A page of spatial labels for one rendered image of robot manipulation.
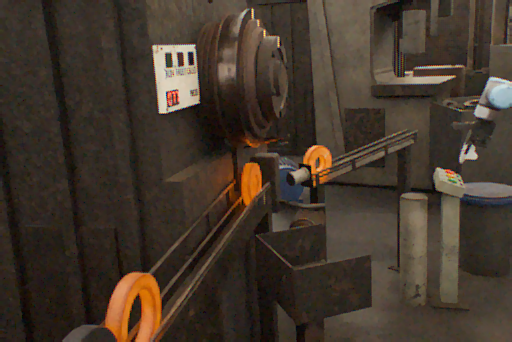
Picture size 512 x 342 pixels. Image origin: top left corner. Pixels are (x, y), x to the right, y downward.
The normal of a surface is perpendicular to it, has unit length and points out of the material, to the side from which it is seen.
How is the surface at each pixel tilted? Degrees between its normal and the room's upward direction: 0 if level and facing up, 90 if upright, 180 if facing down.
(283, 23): 90
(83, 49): 90
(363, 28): 90
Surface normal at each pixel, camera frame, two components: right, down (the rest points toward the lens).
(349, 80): -0.48, 0.22
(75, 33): -0.25, 0.22
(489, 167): 0.01, 0.22
